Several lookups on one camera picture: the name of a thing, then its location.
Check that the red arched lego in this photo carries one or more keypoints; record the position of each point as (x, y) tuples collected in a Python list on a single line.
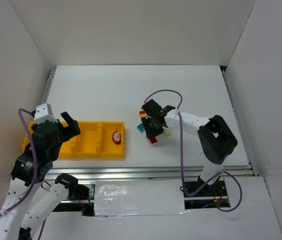
[(116, 137)]

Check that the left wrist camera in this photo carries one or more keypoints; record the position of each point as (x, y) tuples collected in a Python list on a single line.
[(43, 113)]

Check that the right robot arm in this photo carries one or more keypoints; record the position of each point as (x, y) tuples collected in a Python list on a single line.
[(216, 138)]

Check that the red yellow lego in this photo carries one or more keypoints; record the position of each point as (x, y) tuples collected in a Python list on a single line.
[(142, 114)]

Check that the pale green small lego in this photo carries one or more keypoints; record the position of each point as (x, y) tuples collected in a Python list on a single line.
[(167, 132)]

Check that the blue long lego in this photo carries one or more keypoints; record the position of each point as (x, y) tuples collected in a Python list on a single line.
[(141, 127)]

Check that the yellow three-compartment bin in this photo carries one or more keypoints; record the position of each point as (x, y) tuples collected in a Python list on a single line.
[(95, 141)]

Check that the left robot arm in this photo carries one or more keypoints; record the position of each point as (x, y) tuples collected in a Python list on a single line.
[(17, 220)]

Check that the white taped sheet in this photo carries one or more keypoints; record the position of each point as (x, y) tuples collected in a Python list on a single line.
[(138, 198)]

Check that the red rectangular lego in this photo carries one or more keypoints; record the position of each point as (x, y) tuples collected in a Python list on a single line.
[(152, 140)]

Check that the aluminium rail frame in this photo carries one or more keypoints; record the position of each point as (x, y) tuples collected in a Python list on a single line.
[(116, 93)]

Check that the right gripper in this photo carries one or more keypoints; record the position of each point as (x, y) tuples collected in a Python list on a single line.
[(154, 121)]

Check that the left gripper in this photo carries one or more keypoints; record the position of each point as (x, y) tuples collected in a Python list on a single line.
[(64, 128)]

